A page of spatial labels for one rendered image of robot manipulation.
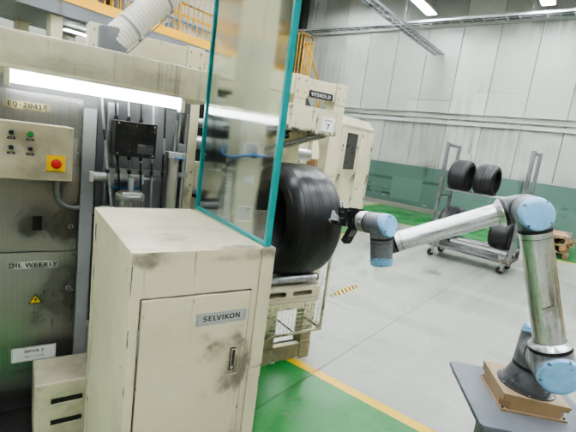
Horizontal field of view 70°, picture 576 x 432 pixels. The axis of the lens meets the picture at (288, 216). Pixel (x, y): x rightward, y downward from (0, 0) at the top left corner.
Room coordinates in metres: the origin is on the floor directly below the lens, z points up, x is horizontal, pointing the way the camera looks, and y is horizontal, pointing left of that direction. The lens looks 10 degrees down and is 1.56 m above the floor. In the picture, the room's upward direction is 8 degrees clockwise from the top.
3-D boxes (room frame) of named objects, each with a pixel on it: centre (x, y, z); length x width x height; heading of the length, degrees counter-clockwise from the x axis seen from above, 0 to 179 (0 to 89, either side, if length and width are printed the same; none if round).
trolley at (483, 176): (6.77, -3.13, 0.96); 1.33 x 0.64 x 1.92; 51
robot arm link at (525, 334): (1.64, -1.13, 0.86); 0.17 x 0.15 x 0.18; 167
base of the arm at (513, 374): (1.65, -1.12, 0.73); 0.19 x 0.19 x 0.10
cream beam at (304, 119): (2.41, 0.10, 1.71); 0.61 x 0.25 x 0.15; 124
